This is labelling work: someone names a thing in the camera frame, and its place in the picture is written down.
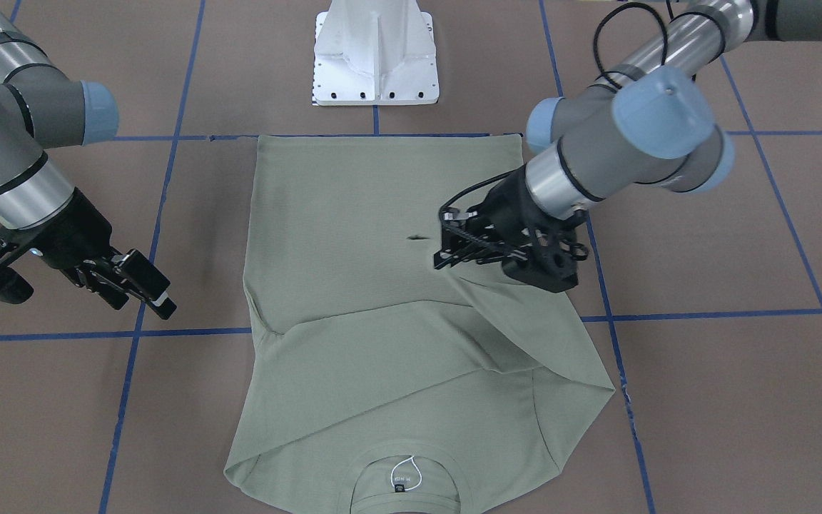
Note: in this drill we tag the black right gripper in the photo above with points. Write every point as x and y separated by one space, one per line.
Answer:
77 234

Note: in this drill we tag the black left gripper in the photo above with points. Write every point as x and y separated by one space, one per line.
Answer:
510 202

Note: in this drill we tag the olive green long-sleeve shirt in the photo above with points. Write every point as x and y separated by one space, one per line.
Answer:
381 384

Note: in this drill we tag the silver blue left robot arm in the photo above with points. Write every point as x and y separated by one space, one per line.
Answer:
643 121

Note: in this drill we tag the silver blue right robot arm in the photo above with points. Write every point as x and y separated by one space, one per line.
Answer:
41 211

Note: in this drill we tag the white metal robot base mount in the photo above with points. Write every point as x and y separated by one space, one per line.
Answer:
374 53

